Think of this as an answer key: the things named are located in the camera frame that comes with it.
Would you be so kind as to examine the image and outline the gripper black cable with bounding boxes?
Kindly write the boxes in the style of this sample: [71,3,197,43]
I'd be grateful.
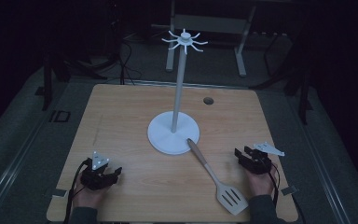
[62,158,93,224]
[266,158,282,209]

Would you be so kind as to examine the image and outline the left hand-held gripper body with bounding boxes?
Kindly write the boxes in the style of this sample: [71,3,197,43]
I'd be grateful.
[79,150,118,191]

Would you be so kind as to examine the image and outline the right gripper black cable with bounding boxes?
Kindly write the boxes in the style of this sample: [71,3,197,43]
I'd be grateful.
[266,158,282,209]

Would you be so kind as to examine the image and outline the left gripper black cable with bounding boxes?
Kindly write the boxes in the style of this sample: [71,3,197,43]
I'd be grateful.
[62,158,93,224]

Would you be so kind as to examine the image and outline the person's left hand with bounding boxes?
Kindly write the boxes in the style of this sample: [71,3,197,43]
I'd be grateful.
[72,173,109,209]

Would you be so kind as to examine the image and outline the white hook stand rack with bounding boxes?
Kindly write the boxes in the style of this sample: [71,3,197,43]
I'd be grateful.
[146,28,209,156]

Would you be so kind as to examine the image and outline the grey tape piece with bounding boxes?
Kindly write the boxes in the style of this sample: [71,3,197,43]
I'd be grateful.
[281,185,298,196]

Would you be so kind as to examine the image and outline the white slotted spatula wooden handle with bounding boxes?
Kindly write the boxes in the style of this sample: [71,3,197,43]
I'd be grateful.
[186,138,250,217]

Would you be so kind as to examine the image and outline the black stand with cables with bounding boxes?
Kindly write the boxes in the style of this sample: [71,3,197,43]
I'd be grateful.
[87,0,143,86]

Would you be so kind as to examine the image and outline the grey metal desk frame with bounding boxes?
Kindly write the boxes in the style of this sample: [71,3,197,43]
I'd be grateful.
[165,0,257,78]

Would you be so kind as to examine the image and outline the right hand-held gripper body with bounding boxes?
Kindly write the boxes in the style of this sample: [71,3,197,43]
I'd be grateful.
[238,142,285,175]

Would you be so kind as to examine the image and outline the person's right hand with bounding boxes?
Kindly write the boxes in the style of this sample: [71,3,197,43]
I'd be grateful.
[243,161,278,198]

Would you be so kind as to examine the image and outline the black tripod stand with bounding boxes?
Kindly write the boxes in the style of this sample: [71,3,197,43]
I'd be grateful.
[251,6,313,125]

